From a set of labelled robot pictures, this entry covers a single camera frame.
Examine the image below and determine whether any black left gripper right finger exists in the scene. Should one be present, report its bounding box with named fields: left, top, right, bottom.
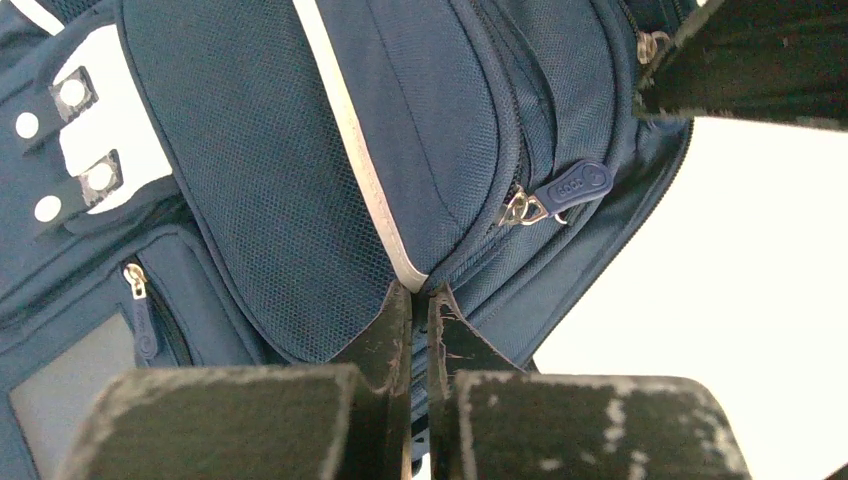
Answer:
left=427, top=287, right=750, bottom=479

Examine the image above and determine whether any navy blue student backpack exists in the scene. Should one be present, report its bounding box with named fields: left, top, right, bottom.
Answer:
left=1, top=1, right=697, bottom=479

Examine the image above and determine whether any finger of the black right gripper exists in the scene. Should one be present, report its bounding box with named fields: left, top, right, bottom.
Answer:
left=634, top=1, right=847, bottom=131

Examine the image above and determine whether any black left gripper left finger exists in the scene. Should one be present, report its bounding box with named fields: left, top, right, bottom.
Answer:
left=57, top=283, right=412, bottom=479

